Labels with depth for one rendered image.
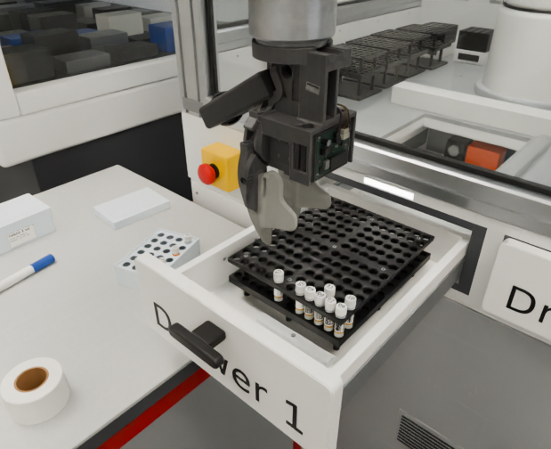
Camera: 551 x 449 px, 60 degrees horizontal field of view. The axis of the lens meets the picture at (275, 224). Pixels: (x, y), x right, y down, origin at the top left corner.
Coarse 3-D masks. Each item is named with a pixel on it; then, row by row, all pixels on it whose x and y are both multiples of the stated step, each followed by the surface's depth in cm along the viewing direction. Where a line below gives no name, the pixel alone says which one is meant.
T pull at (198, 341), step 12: (180, 324) 49; (204, 324) 49; (180, 336) 48; (192, 336) 48; (204, 336) 48; (216, 336) 48; (192, 348) 47; (204, 348) 46; (204, 360) 46; (216, 360) 45
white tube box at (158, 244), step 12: (144, 240) 83; (156, 240) 84; (168, 240) 83; (180, 240) 84; (192, 240) 83; (132, 252) 80; (144, 252) 80; (156, 252) 80; (168, 252) 81; (180, 252) 80; (192, 252) 82; (120, 264) 77; (132, 264) 77; (168, 264) 77; (180, 264) 79; (120, 276) 77; (132, 276) 76; (132, 288) 77
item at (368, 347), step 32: (352, 192) 77; (416, 224) 71; (224, 256) 65; (448, 256) 62; (224, 288) 66; (416, 288) 57; (448, 288) 65; (384, 320) 52; (416, 320) 58; (352, 352) 48; (384, 352) 53; (352, 384) 49
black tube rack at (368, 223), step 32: (320, 224) 68; (352, 224) 68; (384, 224) 68; (256, 256) 62; (288, 256) 61; (320, 256) 61; (352, 256) 61; (384, 256) 61; (416, 256) 62; (256, 288) 60; (288, 288) 58; (320, 288) 56; (352, 288) 56; (384, 288) 60; (288, 320) 60
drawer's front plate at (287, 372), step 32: (160, 288) 55; (192, 288) 52; (160, 320) 59; (192, 320) 53; (224, 320) 48; (224, 352) 51; (256, 352) 46; (288, 352) 44; (224, 384) 54; (288, 384) 45; (320, 384) 41; (288, 416) 47; (320, 416) 43; (320, 448) 45
